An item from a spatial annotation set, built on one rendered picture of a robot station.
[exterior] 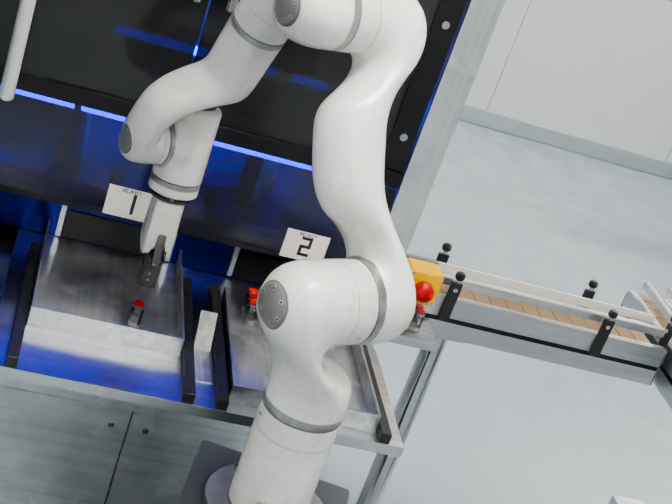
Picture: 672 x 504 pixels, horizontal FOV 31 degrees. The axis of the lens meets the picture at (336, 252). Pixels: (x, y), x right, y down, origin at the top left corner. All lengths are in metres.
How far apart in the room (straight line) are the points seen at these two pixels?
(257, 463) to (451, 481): 2.04
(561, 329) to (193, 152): 1.01
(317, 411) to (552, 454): 2.50
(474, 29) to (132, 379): 0.85
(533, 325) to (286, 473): 1.01
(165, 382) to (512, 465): 2.11
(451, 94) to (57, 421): 1.01
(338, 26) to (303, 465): 0.61
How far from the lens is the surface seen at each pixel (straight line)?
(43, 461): 2.55
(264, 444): 1.74
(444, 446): 3.90
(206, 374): 2.07
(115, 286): 2.25
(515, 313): 2.60
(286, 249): 2.30
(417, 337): 2.45
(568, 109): 7.46
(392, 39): 1.66
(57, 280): 2.22
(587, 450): 4.26
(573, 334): 2.66
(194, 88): 1.88
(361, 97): 1.63
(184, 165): 1.97
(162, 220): 2.00
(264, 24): 1.80
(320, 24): 1.59
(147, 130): 1.90
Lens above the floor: 1.94
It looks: 23 degrees down
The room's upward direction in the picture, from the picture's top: 20 degrees clockwise
